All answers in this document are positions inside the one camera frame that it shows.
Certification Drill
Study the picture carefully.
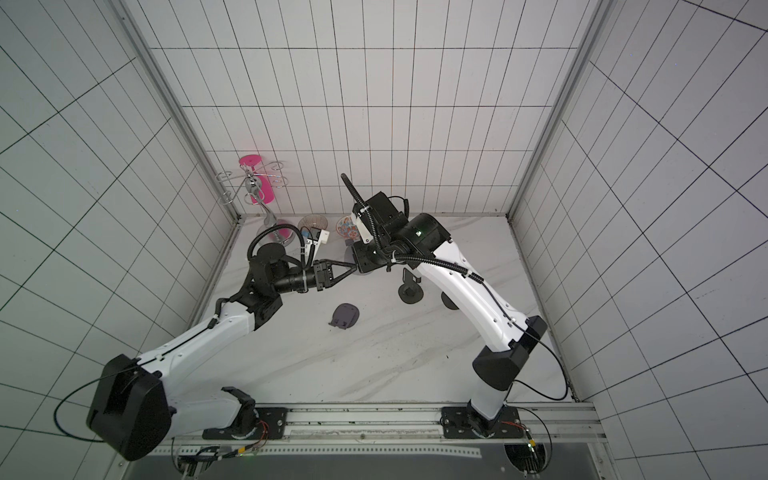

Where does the pink plastic cup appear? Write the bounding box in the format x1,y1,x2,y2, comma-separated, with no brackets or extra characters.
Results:
239,154,275,206

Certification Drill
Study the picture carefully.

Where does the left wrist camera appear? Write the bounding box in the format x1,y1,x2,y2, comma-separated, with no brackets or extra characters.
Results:
301,227,330,255

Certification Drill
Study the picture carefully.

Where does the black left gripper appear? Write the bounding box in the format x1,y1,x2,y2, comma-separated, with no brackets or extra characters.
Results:
276,259,358,293

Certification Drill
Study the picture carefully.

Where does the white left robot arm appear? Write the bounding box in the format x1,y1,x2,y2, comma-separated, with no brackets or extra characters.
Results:
85,228,356,461

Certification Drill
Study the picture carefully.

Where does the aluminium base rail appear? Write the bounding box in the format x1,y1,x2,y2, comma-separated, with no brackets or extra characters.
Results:
150,402,609,464

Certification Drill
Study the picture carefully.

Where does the brown striped glass bowl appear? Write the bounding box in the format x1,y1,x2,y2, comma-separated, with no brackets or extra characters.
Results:
298,214,328,231

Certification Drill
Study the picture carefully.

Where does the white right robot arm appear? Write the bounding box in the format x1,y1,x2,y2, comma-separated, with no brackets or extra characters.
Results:
340,174,554,438

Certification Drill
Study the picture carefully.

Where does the chrome cup holder stand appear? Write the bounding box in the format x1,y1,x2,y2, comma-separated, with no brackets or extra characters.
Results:
216,154,287,233

